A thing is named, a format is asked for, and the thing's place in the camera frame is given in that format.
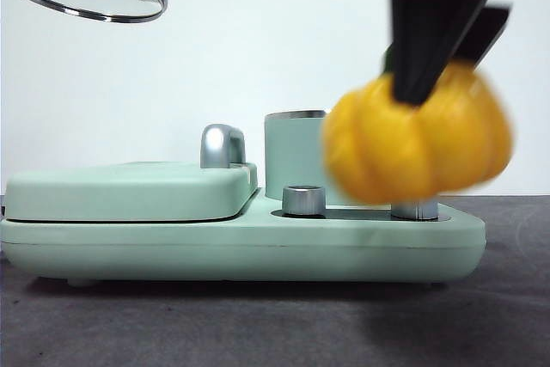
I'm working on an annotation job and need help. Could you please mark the mint green pot with handle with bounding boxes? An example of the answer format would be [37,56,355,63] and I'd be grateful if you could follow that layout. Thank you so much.
[264,110,345,209]

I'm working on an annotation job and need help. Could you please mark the silver control knob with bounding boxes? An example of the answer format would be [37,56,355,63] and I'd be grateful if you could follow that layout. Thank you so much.
[390,197,439,220]
[281,185,327,217]

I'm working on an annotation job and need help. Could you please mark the mint green breakfast machine base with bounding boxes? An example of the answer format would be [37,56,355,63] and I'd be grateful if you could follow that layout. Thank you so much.
[0,188,487,289]

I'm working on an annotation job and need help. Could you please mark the silver grill cover handle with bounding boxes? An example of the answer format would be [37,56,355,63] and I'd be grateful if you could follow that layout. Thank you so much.
[199,124,248,169]

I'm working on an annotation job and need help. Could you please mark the mint green grill cover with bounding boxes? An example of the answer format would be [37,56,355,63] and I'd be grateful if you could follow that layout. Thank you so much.
[4,162,260,224]

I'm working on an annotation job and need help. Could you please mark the yellow toy pumpkin green stem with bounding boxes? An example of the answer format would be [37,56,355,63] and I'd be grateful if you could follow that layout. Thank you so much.
[321,46,515,205]

